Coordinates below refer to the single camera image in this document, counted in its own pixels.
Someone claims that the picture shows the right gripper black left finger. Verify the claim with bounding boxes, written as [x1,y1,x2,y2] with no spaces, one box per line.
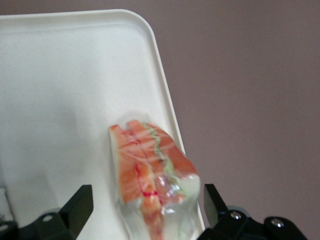
[19,184,94,240]

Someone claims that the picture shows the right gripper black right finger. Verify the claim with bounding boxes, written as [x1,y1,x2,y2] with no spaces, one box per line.
[197,184,309,240]

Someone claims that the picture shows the plastic-wrapped triangle sandwich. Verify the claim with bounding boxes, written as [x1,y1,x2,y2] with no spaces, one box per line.
[108,119,202,240]

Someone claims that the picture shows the cream plastic serving tray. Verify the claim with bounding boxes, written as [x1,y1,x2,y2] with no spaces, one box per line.
[0,9,206,240]

